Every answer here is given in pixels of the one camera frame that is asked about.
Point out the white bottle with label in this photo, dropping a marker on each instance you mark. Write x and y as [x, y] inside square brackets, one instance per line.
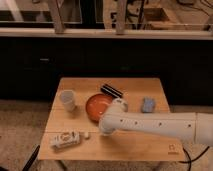
[67, 139]

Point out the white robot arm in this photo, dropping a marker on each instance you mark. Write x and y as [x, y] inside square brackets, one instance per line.
[197, 127]

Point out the orange ceramic bowl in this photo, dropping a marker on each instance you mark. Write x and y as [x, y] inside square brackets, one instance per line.
[96, 105]

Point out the blue sponge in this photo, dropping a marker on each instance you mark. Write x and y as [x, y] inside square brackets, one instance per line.
[148, 105]

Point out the wooden table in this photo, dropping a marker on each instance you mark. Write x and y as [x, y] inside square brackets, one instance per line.
[121, 146]

